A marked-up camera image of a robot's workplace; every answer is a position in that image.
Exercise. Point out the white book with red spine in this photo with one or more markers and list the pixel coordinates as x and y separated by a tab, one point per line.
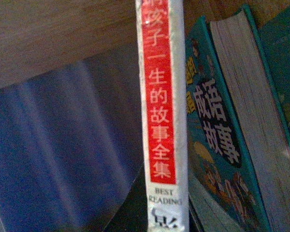
161	51

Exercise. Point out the blue glossy book cover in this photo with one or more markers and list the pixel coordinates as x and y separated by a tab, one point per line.
70	145

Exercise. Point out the teal idiom story book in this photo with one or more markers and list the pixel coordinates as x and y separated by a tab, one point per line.
239	144

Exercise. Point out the teal book at right edge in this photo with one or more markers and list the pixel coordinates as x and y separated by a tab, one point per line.
275	37

